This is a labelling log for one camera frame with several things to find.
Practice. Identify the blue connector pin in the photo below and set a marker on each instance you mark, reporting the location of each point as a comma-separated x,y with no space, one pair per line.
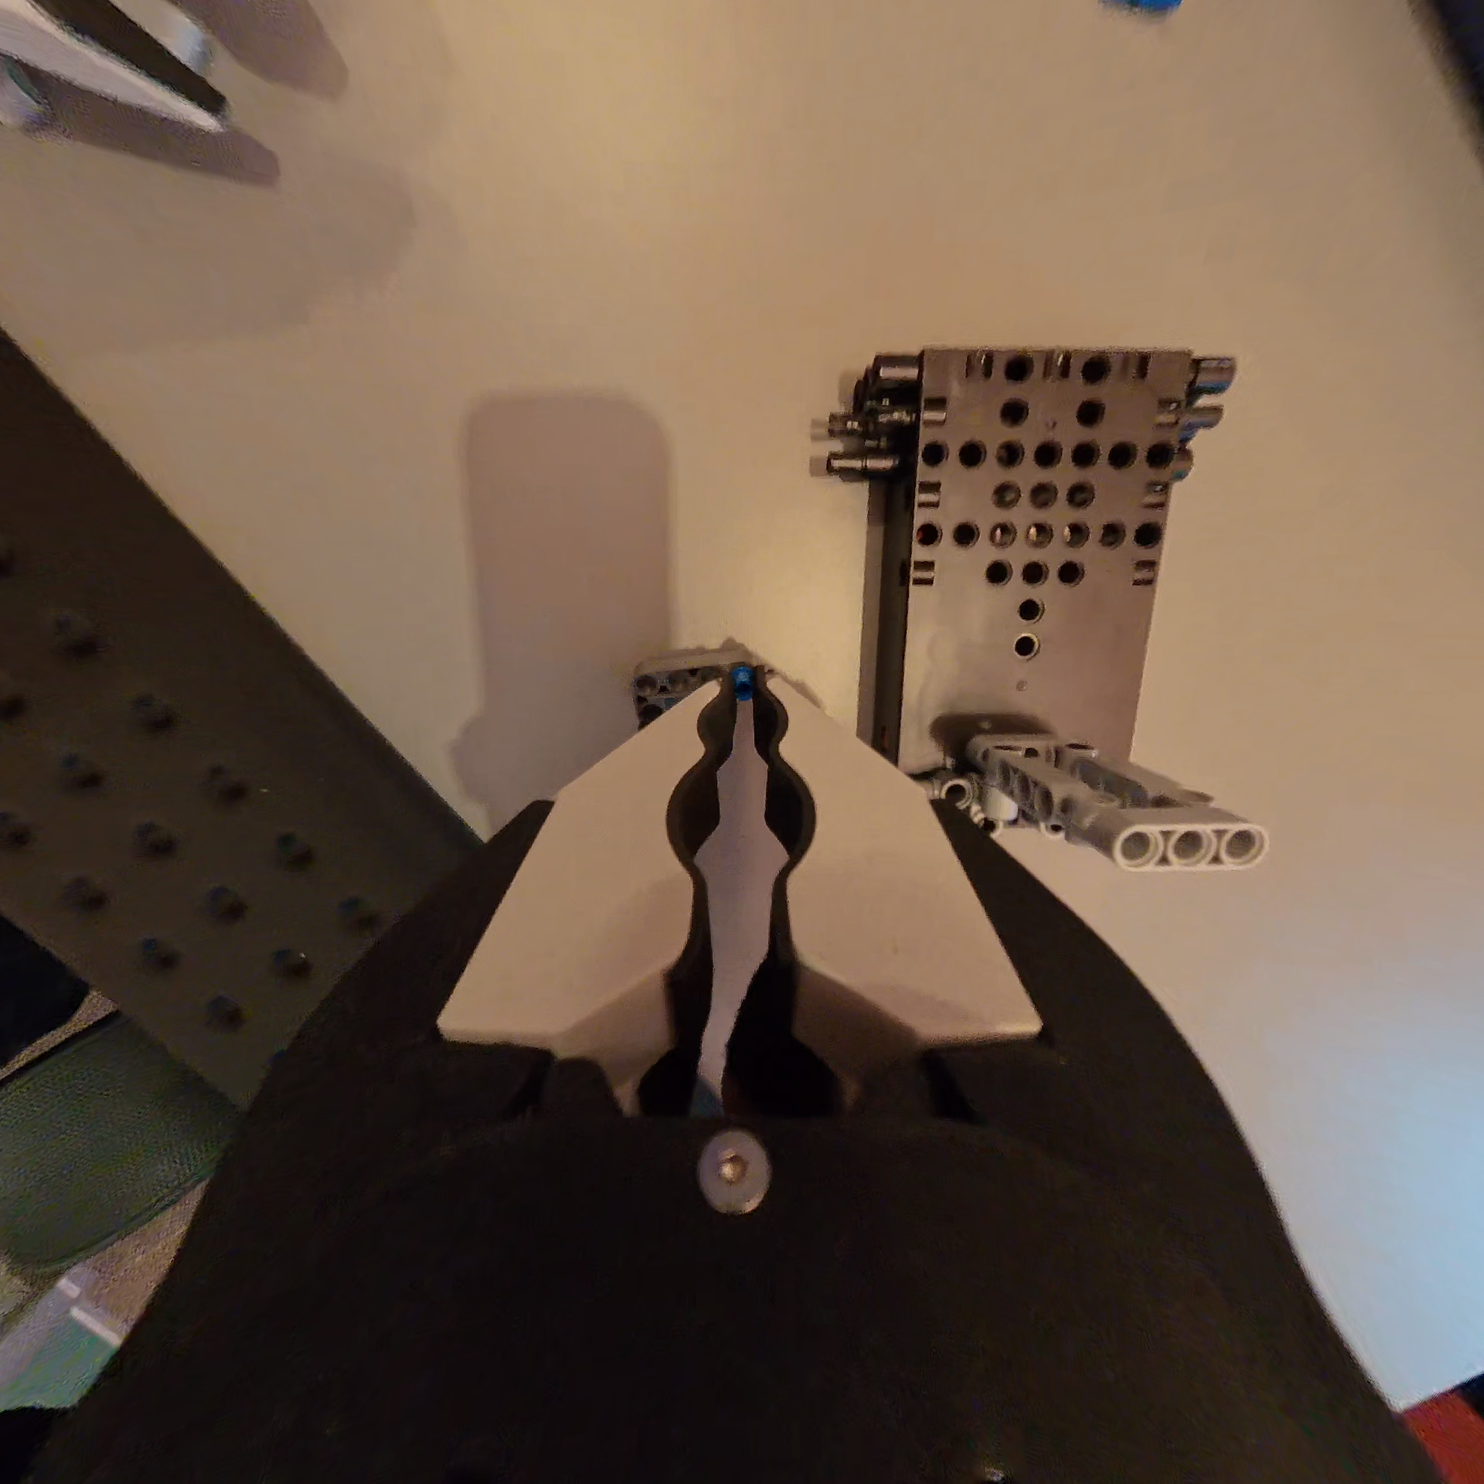
1143,5

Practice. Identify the grey beam and connector assembly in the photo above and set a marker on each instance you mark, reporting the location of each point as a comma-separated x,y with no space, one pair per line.
1101,812

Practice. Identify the dark teal cloth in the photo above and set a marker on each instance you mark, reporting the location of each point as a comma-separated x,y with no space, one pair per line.
104,1137

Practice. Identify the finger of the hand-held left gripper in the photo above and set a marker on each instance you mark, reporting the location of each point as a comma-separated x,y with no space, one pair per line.
104,81
173,24

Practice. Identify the grey beam piece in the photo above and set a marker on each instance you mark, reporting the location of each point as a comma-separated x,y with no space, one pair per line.
666,684

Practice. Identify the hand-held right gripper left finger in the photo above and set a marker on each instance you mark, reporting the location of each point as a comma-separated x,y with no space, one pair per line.
568,928

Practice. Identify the long blue pin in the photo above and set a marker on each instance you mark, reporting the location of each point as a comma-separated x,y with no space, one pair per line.
742,682

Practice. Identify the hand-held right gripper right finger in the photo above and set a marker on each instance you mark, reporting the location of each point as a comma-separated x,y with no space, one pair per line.
904,928

